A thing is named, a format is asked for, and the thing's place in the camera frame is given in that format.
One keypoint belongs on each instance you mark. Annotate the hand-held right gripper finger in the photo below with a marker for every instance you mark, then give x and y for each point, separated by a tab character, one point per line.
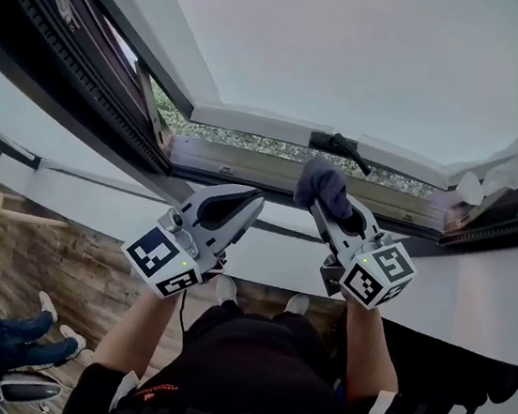
370	227
337	240

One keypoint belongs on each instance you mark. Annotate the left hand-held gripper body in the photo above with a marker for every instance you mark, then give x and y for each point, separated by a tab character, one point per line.
162	259

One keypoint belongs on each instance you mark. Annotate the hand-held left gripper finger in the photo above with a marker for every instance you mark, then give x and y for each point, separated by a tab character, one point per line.
201	198
239	227

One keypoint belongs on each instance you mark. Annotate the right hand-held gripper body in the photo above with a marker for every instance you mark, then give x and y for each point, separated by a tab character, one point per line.
378	274

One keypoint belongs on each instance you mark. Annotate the dark blue cleaning cloth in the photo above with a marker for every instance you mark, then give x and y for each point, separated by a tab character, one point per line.
323	186

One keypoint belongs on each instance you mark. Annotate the person's left forearm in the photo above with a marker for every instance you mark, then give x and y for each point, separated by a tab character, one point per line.
133	331

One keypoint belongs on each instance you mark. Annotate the person's right forearm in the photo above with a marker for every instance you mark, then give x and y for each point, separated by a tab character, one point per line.
367	353

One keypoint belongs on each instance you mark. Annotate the white window sash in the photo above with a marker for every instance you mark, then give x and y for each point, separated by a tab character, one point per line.
251	122

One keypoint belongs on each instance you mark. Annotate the person's left white shoe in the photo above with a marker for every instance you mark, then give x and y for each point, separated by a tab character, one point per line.
227	289

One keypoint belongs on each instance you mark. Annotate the person's white shoe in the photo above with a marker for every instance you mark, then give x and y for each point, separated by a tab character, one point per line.
297	303
227	289

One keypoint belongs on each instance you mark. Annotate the person's right white shoe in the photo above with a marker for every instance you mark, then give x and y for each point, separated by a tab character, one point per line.
297	303

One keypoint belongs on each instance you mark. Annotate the green bushes outside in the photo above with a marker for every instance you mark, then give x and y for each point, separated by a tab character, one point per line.
258	142

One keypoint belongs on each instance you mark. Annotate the person's black-clothed body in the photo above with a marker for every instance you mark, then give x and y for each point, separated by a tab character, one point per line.
255	381

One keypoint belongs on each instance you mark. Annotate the crumpled white tissue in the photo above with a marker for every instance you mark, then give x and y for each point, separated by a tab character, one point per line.
515	164

